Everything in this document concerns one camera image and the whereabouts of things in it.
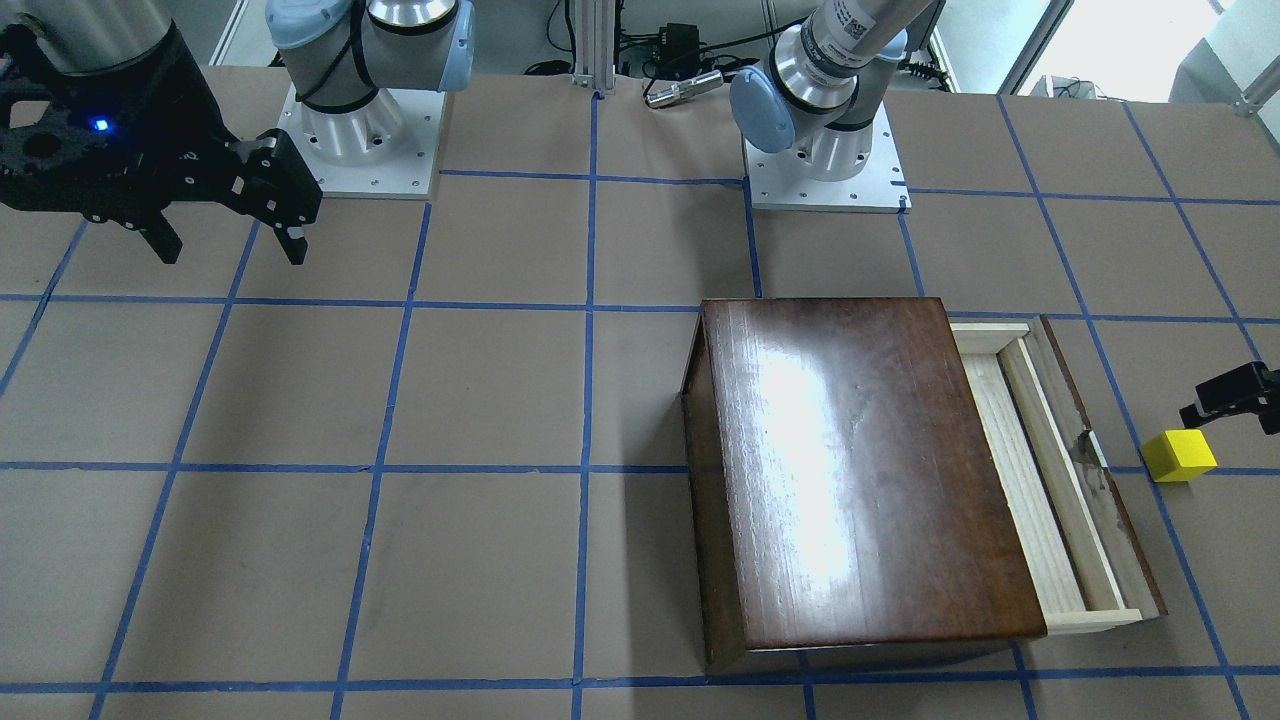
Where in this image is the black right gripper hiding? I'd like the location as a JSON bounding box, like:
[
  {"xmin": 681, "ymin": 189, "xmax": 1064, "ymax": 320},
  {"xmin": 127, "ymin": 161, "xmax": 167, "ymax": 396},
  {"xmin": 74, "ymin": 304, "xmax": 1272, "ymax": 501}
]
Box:
[{"xmin": 3, "ymin": 24, "xmax": 323, "ymax": 266}]

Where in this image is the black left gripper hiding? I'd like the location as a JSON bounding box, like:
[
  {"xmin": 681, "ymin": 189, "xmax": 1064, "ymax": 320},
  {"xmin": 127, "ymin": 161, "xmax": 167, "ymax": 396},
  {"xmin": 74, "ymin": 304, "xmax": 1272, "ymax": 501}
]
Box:
[{"xmin": 1179, "ymin": 363, "xmax": 1279, "ymax": 436}]

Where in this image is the yellow block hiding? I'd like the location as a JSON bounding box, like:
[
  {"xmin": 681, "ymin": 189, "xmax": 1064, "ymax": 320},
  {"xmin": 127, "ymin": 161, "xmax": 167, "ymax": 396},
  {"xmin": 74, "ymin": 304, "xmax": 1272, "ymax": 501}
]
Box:
[{"xmin": 1140, "ymin": 429, "xmax": 1219, "ymax": 483}]

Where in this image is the light wood drawer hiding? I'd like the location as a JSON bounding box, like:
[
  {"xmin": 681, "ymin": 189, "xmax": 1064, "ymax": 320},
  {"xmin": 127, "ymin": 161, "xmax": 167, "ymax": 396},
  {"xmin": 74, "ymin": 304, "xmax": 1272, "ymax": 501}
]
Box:
[{"xmin": 951, "ymin": 316, "xmax": 1169, "ymax": 635}]

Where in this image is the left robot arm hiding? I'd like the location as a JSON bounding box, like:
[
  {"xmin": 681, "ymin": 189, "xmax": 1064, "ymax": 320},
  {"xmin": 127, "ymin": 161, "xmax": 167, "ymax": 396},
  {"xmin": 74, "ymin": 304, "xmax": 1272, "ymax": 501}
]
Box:
[{"xmin": 730, "ymin": 1, "xmax": 1277, "ymax": 436}]

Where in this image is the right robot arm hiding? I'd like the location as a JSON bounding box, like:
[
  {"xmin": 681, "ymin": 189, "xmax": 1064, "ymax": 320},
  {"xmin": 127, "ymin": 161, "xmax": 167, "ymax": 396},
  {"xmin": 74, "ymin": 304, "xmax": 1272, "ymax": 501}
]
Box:
[{"xmin": 3, "ymin": 1, "xmax": 475, "ymax": 265}]

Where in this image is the dark wooden drawer cabinet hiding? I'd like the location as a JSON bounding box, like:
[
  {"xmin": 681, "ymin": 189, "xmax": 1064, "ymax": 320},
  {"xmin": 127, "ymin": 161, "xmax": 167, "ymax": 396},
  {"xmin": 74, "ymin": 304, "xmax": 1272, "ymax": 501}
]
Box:
[{"xmin": 680, "ymin": 297, "xmax": 1047, "ymax": 675}]

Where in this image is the silver metal cylinder tool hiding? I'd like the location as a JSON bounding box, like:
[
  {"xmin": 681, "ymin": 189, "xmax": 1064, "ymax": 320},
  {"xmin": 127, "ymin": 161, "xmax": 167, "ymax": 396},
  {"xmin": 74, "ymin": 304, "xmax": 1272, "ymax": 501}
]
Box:
[{"xmin": 644, "ymin": 70, "xmax": 724, "ymax": 110}]

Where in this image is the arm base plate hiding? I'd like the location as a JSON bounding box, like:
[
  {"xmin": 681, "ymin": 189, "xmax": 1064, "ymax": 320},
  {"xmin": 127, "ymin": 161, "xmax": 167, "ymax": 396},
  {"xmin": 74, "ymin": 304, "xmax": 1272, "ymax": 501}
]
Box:
[
  {"xmin": 742, "ymin": 104, "xmax": 913, "ymax": 213},
  {"xmin": 278, "ymin": 87, "xmax": 451, "ymax": 200}
]

